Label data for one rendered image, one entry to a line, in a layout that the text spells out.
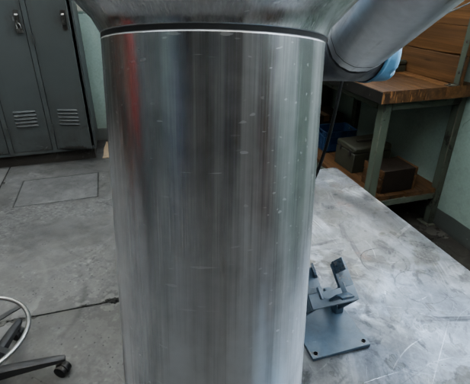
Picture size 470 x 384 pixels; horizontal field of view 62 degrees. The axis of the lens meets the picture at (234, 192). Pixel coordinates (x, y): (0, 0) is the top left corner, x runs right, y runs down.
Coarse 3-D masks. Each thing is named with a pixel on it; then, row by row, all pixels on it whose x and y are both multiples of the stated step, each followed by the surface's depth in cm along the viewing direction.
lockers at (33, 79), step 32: (0, 0) 266; (32, 0) 270; (64, 0) 270; (0, 32) 274; (32, 32) 280; (64, 32) 279; (0, 64) 283; (32, 64) 288; (64, 64) 290; (0, 96) 292; (32, 96) 298; (64, 96) 301; (0, 128) 301; (32, 128) 308; (64, 128) 313; (96, 128) 357; (0, 160) 316; (32, 160) 323; (64, 160) 331
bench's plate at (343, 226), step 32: (320, 192) 108; (352, 192) 108; (320, 224) 94; (352, 224) 94; (384, 224) 94; (320, 256) 83; (352, 256) 83; (384, 256) 83; (416, 256) 83; (448, 256) 83; (384, 288) 74; (416, 288) 74; (448, 288) 74; (384, 320) 67; (416, 320) 67; (448, 320) 67; (352, 352) 61; (384, 352) 61; (416, 352) 61; (448, 352) 61
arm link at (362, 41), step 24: (360, 0) 32; (384, 0) 28; (408, 0) 26; (432, 0) 25; (456, 0) 25; (336, 24) 41; (360, 24) 34; (384, 24) 31; (408, 24) 30; (432, 24) 31; (336, 48) 43; (360, 48) 38; (384, 48) 36; (336, 72) 49; (360, 72) 47; (384, 72) 49
